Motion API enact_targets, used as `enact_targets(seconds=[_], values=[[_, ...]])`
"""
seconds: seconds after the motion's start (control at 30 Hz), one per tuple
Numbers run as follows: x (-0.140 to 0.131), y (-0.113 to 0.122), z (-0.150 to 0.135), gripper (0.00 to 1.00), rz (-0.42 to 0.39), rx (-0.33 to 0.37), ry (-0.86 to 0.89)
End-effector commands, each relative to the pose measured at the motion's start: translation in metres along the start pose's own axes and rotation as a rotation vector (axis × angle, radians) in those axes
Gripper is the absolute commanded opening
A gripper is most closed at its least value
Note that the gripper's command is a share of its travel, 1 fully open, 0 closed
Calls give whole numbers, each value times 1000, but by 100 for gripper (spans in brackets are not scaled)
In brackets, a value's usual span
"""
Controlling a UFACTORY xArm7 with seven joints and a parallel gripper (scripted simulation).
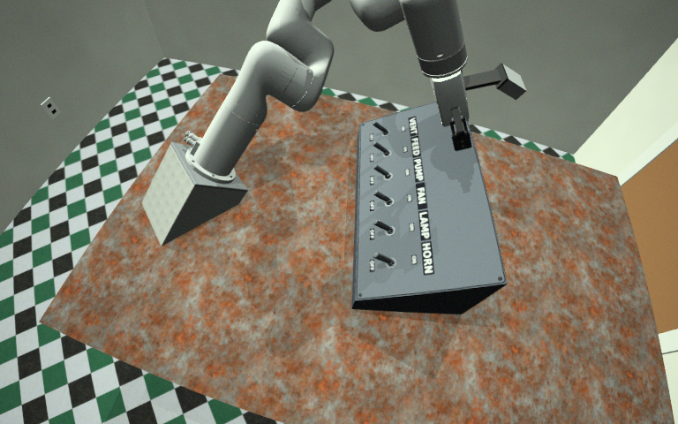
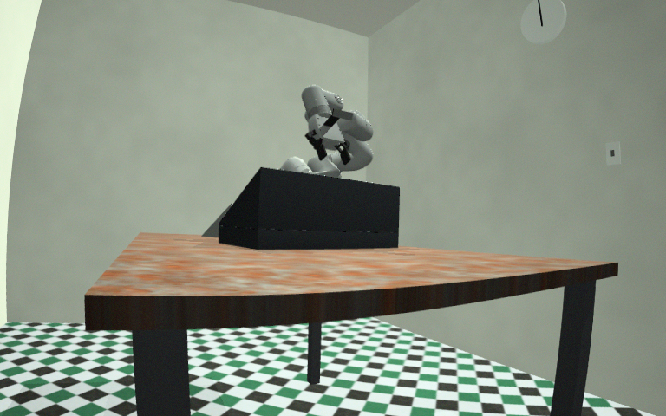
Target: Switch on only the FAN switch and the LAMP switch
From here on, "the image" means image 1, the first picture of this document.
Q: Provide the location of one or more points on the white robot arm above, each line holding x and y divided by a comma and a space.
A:
269, 69

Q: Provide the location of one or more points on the grey switch console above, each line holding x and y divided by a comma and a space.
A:
433, 247

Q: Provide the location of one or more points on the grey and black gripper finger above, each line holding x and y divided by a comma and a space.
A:
460, 140

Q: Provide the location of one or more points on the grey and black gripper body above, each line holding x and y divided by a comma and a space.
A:
449, 92

